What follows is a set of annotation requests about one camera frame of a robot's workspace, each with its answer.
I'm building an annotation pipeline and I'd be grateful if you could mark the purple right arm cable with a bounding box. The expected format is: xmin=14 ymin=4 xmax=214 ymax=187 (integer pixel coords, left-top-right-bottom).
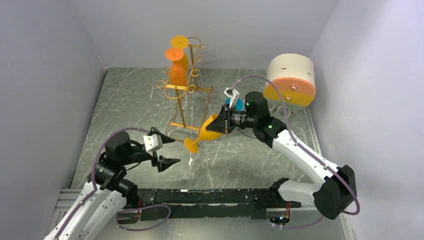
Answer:
xmin=231 ymin=74 xmax=361 ymax=230

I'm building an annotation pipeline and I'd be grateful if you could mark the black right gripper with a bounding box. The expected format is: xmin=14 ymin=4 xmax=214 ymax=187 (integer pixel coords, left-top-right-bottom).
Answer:
xmin=206 ymin=103 xmax=257 ymax=134

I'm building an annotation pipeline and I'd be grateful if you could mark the clear wine glass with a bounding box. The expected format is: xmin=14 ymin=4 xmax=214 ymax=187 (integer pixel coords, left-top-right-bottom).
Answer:
xmin=276 ymin=106 xmax=291 ymax=118
xmin=267 ymin=101 xmax=275 ymax=113

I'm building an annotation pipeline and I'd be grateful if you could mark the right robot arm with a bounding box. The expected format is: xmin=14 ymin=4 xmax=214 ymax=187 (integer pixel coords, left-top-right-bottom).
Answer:
xmin=205 ymin=91 xmax=357 ymax=220

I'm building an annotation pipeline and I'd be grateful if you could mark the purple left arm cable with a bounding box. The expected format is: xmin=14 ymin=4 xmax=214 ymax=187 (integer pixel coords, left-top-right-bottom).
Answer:
xmin=52 ymin=127 xmax=150 ymax=240

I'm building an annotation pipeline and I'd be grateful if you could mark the gold wire glass rack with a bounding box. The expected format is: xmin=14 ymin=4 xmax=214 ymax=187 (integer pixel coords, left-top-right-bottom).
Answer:
xmin=155 ymin=36 xmax=213 ymax=135

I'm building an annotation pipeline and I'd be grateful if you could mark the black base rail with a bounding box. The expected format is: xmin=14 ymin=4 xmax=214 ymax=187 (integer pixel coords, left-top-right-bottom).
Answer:
xmin=137 ymin=188 xmax=301 ymax=221

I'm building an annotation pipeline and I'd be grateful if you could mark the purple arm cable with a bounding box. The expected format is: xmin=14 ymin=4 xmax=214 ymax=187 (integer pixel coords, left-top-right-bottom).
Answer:
xmin=52 ymin=127 xmax=150 ymax=240
xmin=231 ymin=74 xmax=361 ymax=230

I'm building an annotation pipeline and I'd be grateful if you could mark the orange wine glass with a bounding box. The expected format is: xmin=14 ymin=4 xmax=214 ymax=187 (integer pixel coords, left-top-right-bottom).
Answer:
xmin=165 ymin=47 xmax=189 ymax=87

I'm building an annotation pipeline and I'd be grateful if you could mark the round beige drawer cabinet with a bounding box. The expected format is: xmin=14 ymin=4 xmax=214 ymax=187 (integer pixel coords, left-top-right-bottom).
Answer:
xmin=266 ymin=53 xmax=316 ymax=112

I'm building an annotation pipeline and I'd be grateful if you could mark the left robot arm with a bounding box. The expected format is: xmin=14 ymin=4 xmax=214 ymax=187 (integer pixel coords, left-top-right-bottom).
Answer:
xmin=45 ymin=127 xmax=180 ymax=240

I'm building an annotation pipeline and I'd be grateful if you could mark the blue wine glass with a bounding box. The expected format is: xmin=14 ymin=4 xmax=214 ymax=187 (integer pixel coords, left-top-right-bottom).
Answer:
xmin=225 ymin=98 xmax=244 ymax=111

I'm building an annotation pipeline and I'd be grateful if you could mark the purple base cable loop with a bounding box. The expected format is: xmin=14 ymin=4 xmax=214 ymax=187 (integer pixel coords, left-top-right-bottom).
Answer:
xmin=115 ymin=203 xmax=172 ymax=232

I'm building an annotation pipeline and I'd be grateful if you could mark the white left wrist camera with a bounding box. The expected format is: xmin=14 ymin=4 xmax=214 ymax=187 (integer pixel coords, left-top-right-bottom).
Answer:
xmin=143 ymin=134 xmax=163 ymax=152

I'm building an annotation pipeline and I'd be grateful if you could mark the yellow wine glass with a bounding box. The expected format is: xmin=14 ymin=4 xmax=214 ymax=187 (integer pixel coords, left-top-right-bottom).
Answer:
xmin=170 ymin=35 xmax=189 ymax=72
xmin=183 ymin=113 xmax=223 ymax=154

